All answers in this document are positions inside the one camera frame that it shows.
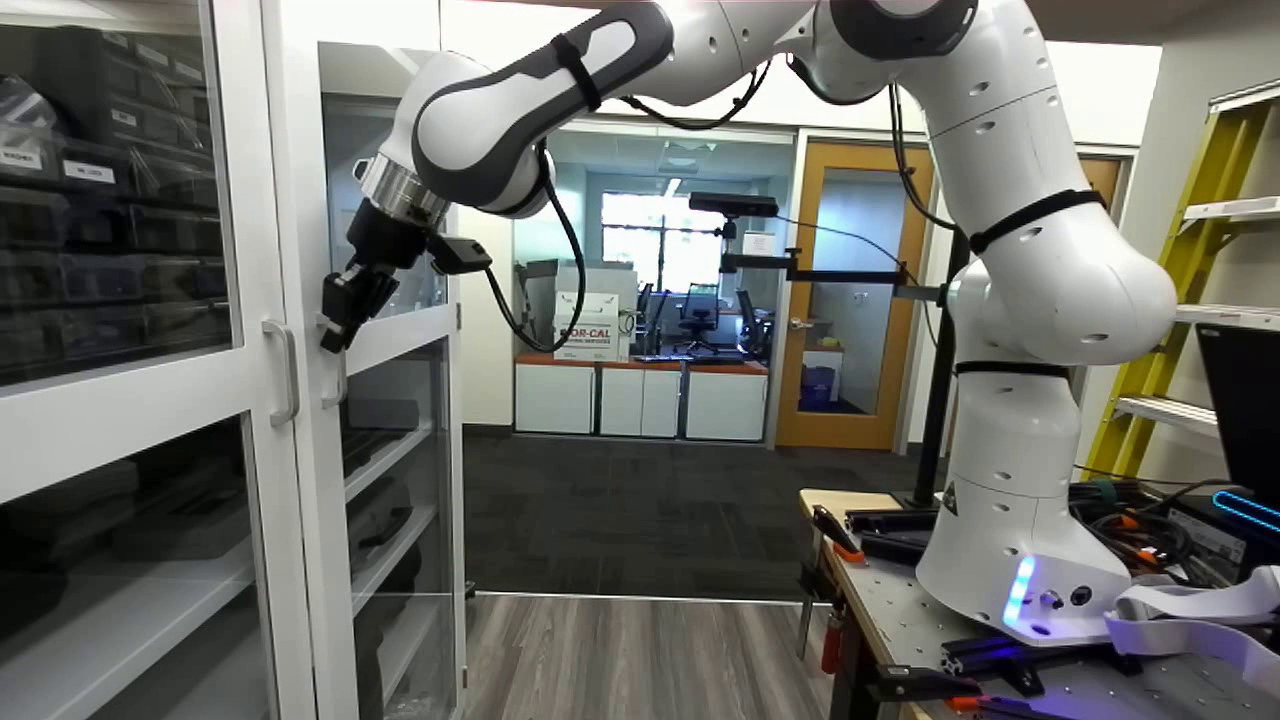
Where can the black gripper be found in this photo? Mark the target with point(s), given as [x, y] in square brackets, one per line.
[387, 247]

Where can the white glass cabinet door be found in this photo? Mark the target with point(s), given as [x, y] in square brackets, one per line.
[401, 338]
[132, 414]

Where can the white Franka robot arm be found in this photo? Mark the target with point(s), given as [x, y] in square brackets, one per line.
[1041, 293]

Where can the white low cabinet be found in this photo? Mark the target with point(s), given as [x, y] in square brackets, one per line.
[640, 400]
[552, 396]
[726, 400]

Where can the wooden framed glass door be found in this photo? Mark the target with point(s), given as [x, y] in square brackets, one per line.
[1105, 181]
[789, 332]

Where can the white equipment box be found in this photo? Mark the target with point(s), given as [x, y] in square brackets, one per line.
[592, 320]

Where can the flat black case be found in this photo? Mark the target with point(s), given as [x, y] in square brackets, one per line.
[185, 523]

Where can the black parts drawer organizer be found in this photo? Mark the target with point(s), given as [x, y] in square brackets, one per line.
[105, 200]

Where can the blue machine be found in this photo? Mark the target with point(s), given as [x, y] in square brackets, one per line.
[694, 326]

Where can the blue bin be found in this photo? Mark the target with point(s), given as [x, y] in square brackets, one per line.
[823, 386]

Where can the black table clamp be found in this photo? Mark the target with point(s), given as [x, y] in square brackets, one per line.
[880, 524]

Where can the yellow ladder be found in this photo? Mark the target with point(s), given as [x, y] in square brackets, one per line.
[1222, 152]

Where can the white curved plastic part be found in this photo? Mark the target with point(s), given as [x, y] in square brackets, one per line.
[1203, 601]

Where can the black computer monitor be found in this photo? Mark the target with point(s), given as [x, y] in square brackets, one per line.
[1246, 414]

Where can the black box with blue trim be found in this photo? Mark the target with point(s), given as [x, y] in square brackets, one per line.
[1241, 493]

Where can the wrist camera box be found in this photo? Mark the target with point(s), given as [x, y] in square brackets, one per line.
[461, 252]

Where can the white cabinet frame with shelves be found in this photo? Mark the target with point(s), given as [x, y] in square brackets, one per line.
[395, 462]

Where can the black stereo camera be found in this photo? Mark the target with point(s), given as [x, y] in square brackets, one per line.
[735, 205]

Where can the black camera stand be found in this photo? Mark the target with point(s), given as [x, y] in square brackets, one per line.
[938, 400]

